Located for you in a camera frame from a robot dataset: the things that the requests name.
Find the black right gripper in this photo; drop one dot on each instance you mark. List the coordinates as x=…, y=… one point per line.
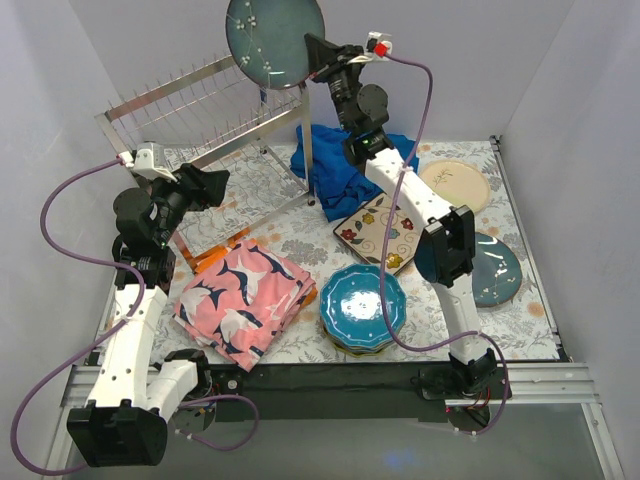
x=330, y=62

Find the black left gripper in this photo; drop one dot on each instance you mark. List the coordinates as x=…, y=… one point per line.
x=189, y=183

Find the square floral plate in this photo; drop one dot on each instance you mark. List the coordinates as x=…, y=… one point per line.
x=363, y=232

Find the cream round plate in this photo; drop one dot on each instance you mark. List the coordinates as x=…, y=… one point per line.
x=457, y=182

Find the yellow plate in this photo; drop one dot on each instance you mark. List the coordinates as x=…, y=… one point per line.
x=367, y=337

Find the blue polka dot plate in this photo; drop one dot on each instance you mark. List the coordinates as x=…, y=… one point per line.
x=357, y=352

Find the dark teal round plate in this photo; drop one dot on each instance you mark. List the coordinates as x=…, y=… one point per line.
x=497, y=273

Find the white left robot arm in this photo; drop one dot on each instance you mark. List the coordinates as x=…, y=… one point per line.
x=124, y=421

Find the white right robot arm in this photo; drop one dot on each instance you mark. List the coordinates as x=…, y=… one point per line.
x=446, y=248

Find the steel dish rack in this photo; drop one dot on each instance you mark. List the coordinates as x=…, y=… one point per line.
x=212, y=112

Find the floral tablecloth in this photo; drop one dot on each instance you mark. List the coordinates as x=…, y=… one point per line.
x=302, y=234

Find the orange cloth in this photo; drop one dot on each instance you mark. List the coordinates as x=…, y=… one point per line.
x=219, y=252

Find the blue cloth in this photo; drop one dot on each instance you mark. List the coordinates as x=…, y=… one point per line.
x=339, y=186

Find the pink patterned cloth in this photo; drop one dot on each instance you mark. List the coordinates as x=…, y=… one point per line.
x=241, y=303

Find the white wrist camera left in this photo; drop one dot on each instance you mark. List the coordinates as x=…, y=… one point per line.
x=148, y=162

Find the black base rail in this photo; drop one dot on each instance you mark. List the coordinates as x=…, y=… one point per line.
x=354, y=391

